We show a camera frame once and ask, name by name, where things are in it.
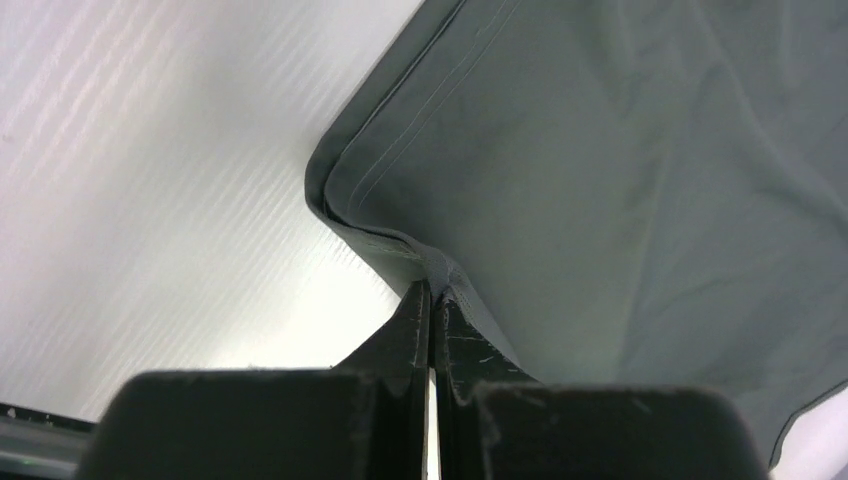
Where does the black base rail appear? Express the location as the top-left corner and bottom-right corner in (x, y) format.
(1, 403), (95, 434)

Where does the grey t-shirt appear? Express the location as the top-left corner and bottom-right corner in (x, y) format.
(305, 1), (847, 465)

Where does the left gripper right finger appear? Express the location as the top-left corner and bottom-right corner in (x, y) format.
(433, 298), (768, 479)

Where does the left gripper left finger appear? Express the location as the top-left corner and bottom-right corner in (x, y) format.
(76, 281), (431, 480)

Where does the aluminium frame rail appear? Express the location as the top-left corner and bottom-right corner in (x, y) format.
(1, 417), (89, 479)

